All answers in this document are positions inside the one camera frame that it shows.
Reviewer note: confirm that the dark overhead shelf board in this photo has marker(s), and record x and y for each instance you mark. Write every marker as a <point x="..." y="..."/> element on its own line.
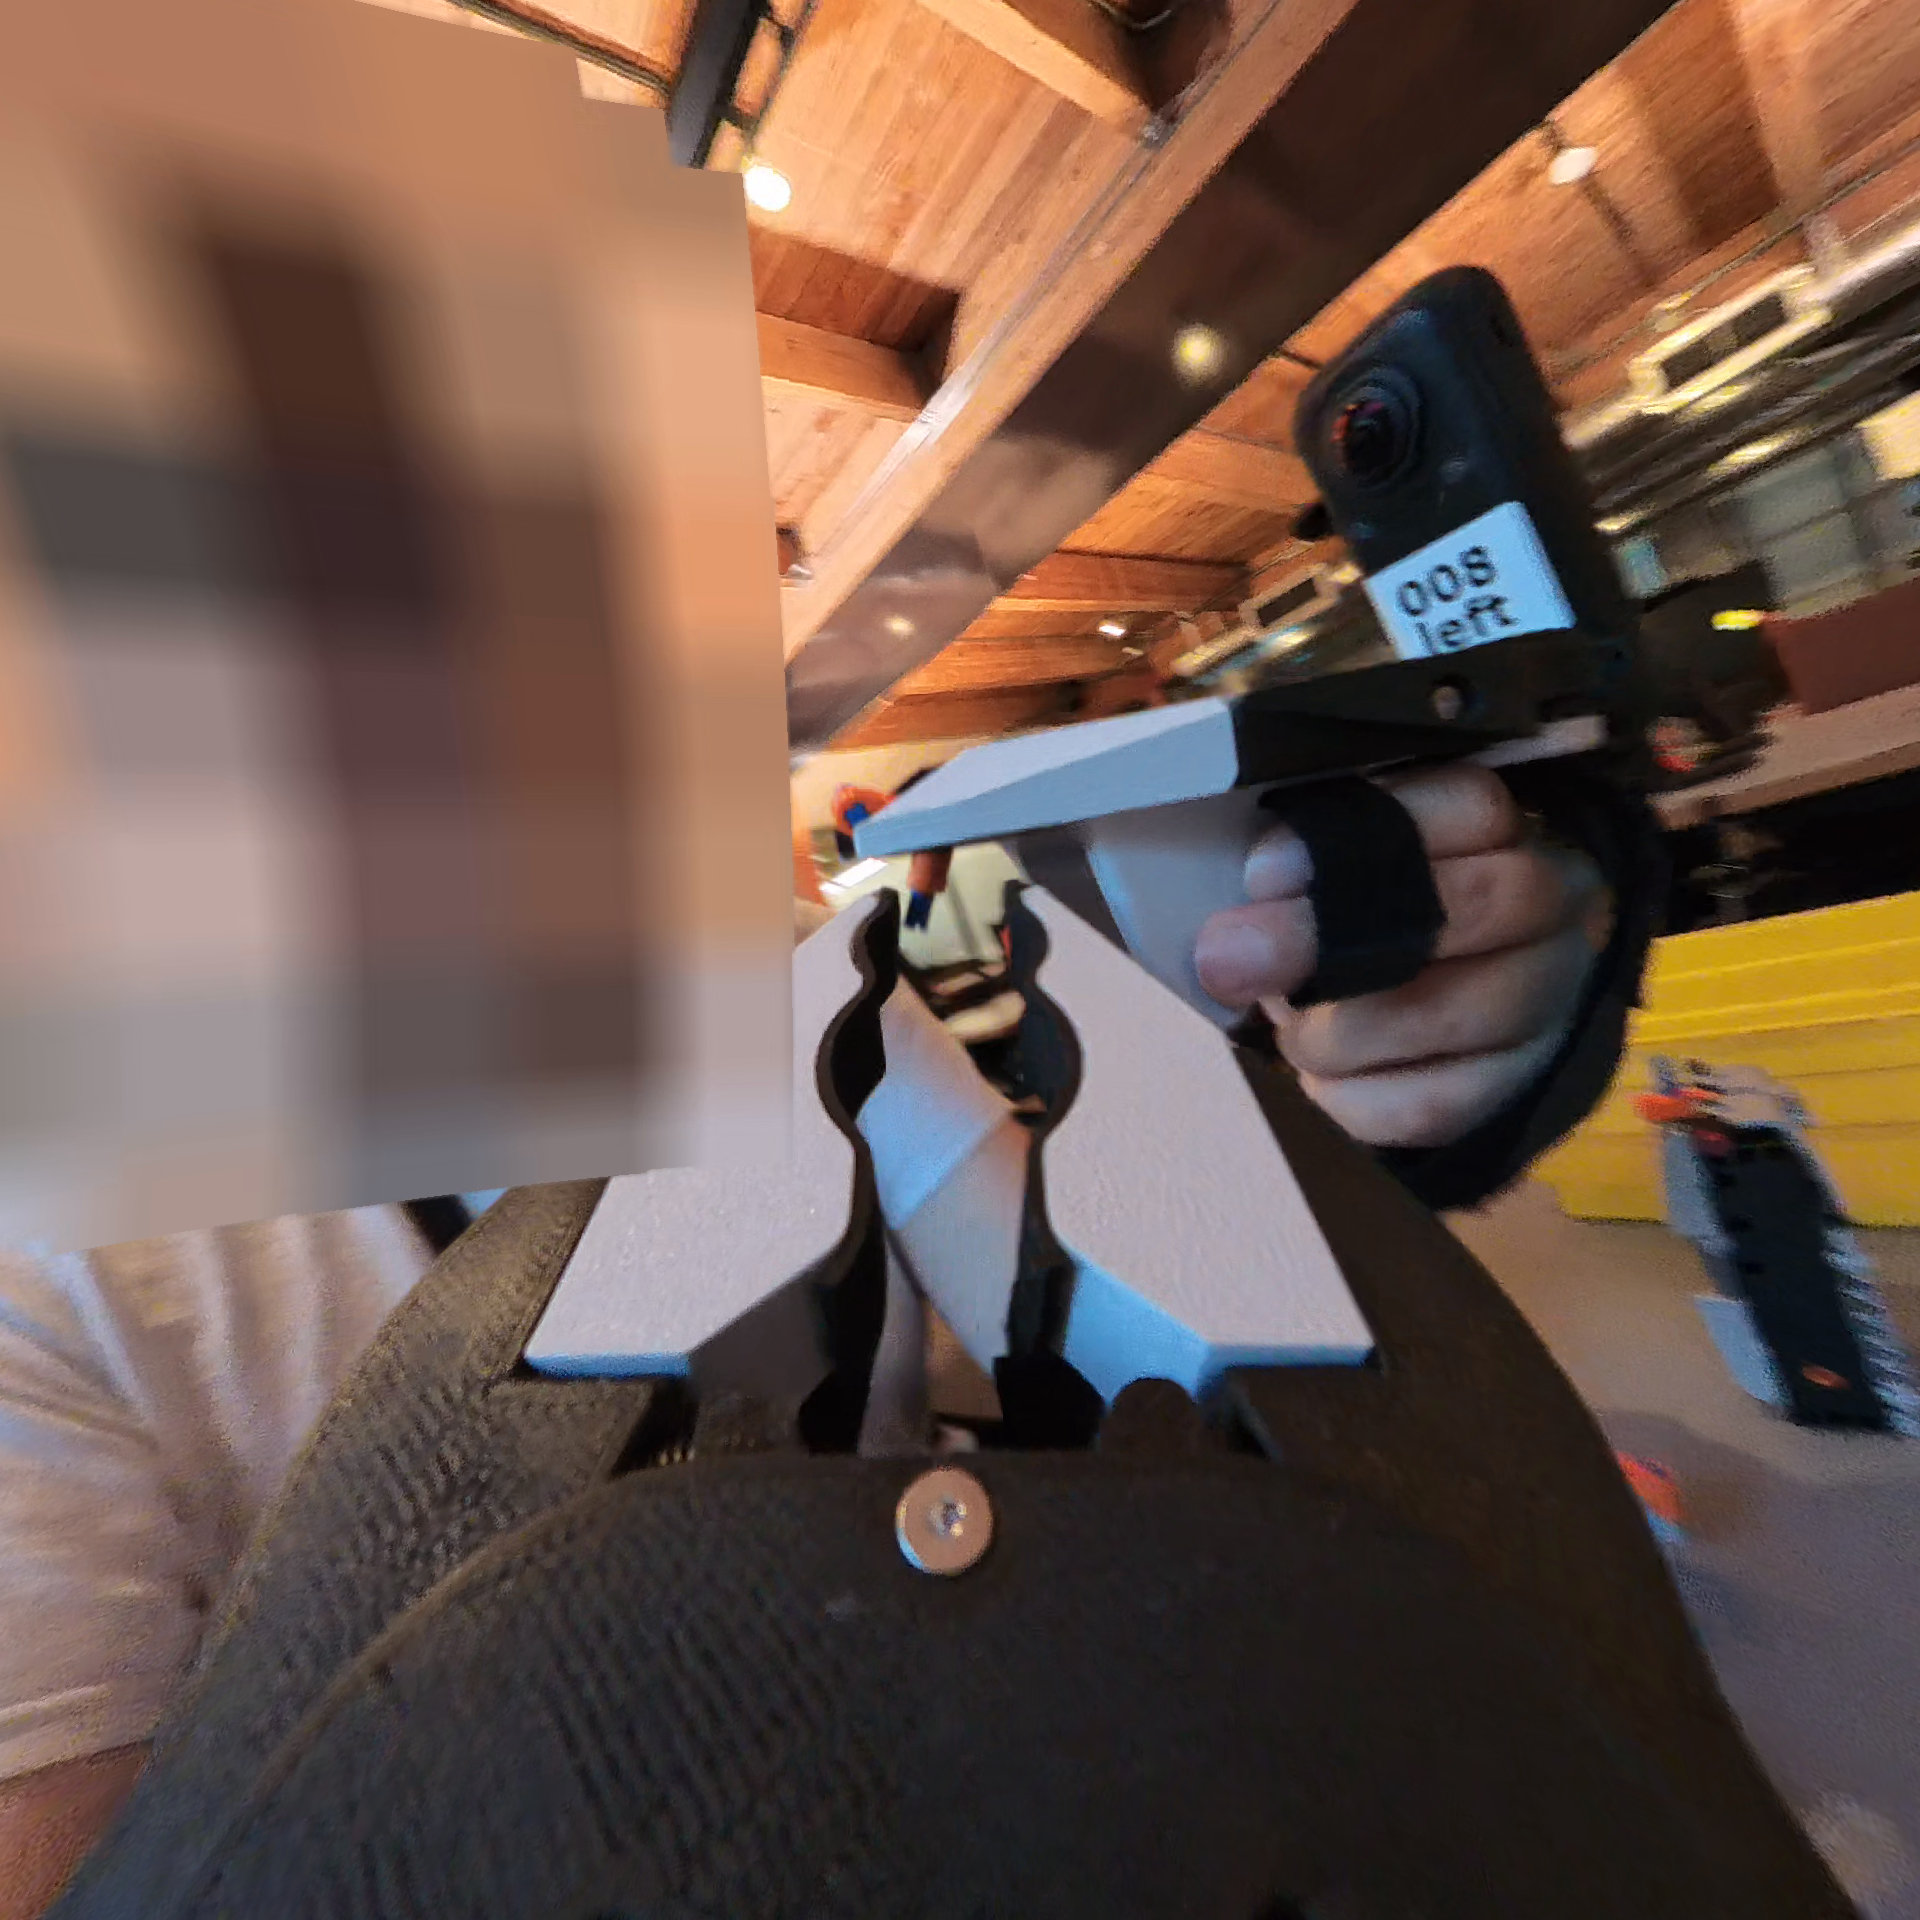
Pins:
<point x="1080" y="494"/>

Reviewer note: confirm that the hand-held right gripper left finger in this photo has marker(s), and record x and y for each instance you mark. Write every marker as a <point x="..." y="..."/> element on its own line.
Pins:
<point x="704" y="1277"/>

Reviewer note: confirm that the person's left hand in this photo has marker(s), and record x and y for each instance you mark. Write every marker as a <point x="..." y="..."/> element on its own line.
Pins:
<point x="1500" y="932"/>

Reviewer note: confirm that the person's right forearm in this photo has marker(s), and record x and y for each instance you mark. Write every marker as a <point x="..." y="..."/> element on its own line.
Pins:
<point x="59" y="1846"/>

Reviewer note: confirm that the yellow box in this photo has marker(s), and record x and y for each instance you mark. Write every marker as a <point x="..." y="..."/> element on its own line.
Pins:
<point x="1770" y="1021"/>

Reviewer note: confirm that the small orange blue toy piece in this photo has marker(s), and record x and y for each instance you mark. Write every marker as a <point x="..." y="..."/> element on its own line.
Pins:
<point x="1658" y="1500"/>

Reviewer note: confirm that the black tracked toy robot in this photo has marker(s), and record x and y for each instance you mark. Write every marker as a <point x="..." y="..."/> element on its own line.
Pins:
<point x="1785" y="1260"/>

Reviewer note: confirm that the orange blue toy connector piece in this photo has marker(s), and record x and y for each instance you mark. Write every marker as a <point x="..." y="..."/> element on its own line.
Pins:
<point x="927" y="875"/>

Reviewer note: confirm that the person's white shirt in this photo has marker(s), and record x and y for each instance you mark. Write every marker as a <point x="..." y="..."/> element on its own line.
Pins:
<point x="119" y="1500"/>

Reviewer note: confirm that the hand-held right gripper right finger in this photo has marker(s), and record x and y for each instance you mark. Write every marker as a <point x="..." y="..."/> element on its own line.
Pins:
<point x="1185" y="1186"/>

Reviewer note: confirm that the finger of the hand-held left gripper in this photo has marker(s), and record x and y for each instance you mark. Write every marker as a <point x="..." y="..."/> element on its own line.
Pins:
<point x="954" y="1156"/>
<point x="1080" y="774"/>

